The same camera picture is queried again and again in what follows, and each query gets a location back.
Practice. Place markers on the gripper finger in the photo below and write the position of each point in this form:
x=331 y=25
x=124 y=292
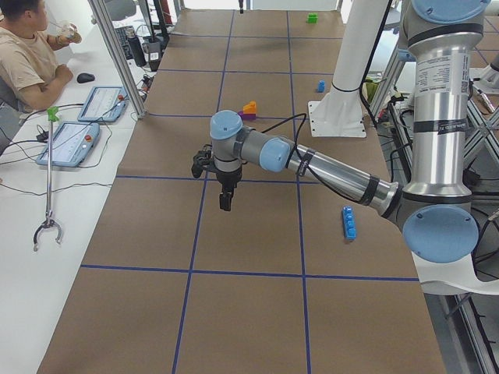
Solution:
x=223 y=201
x=229 y=200

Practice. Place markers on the purple trapezoid block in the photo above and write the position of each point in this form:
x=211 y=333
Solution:
x=247 y=116

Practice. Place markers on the orange trapezoid block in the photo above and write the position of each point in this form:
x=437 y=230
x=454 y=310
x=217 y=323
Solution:
x=250 y=108

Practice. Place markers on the long blue block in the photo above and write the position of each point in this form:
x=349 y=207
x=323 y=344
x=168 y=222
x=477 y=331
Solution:
x=349 y=223

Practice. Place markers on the upper teach pendant tablet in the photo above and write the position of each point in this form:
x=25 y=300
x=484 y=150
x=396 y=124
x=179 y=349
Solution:
x=104 y=104

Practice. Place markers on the teach pendant tablet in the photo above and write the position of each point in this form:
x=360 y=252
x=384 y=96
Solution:
x=72 y=142
x=104 y=104

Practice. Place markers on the black water bottle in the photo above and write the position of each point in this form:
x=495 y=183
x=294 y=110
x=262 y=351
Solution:
x=136 y=48

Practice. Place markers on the lower teach pendant tablet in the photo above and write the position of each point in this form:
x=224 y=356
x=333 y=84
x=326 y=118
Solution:
x=72 y=142

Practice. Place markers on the black computer mouse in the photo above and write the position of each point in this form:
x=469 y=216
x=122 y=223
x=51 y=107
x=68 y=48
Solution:
x=85 y=78

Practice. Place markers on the green double stud block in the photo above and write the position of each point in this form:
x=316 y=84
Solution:
x=312 y=17

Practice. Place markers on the seated person beige shirt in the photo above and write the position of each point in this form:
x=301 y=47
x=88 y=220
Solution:
x=28 y=63

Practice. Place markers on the white pedestal column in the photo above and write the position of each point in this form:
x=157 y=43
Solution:
x=340 y=112

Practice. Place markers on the green handled reacher grabber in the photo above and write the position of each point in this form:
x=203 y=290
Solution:
x=49 y=222

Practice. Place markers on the aluminium frame post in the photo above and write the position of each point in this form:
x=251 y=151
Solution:
x=111 y=41

